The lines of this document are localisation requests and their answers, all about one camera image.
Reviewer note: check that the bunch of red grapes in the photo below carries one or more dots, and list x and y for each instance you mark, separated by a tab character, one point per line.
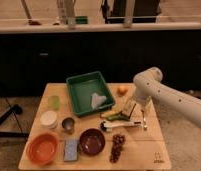
117	147

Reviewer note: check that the wooden folding table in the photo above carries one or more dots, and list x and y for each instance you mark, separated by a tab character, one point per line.
143	150

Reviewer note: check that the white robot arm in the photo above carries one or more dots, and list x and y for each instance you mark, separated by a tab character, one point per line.
148	84

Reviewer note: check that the green plastic tray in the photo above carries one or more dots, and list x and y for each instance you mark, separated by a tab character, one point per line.
82	87

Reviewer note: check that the black stand leg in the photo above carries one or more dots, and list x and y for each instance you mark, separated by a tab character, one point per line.
15	109

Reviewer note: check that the green translucent cup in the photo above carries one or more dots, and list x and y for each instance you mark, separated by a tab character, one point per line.
54	102

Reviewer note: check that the white handled brush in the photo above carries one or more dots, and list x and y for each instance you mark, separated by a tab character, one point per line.
108	126

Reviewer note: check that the dark red bowl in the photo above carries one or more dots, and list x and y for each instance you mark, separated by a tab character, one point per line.
92	142

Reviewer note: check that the small orange fruit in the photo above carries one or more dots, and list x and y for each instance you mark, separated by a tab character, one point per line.
122	90

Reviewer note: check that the small metal cup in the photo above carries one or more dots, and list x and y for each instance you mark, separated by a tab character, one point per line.
68	125

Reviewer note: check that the white plastic cup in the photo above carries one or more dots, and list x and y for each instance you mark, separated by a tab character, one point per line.
49	119

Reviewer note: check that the blue sponge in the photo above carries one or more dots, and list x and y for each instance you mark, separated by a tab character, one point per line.
71	150

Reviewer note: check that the metal fork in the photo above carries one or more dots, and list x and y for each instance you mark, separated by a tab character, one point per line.
144	121

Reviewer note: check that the white crumpled cloth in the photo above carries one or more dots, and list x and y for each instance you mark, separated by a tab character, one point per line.
97	100

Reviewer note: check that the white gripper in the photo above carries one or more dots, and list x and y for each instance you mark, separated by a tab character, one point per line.
138	103

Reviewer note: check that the yellow banana toy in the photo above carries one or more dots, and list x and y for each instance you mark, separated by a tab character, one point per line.
107	113

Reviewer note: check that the orange plastic bowl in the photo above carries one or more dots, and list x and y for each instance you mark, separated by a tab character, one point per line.
42	149

